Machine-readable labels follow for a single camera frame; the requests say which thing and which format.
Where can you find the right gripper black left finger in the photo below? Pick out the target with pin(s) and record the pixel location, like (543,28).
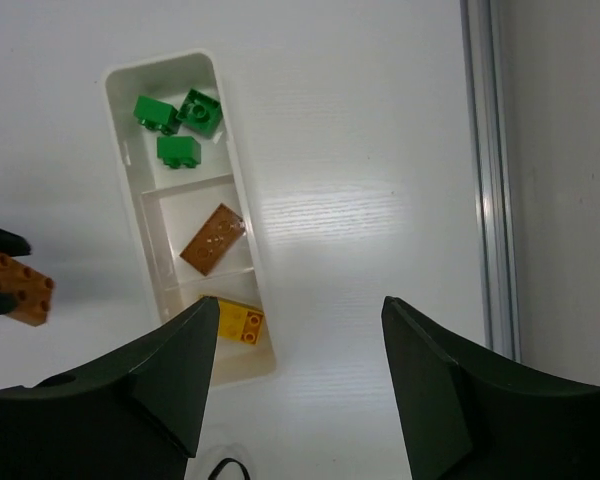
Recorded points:
(134,413)

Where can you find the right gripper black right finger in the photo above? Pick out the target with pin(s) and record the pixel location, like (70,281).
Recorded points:
(467,412)

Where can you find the brown lego brick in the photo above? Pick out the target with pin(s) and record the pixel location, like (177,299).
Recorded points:
(212,241)
(31,289)

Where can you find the yellow lego brick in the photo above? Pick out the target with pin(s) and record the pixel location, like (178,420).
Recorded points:
(240,322)

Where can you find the green lego brick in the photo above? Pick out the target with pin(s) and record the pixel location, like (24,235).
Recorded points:
(178,152)
(155,115)
(200,113)

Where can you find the white divided plastic tray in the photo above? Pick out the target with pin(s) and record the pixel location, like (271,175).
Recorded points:
(167,207)

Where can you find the aluminium frame rail right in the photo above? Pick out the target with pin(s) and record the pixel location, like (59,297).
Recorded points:
(485,81)

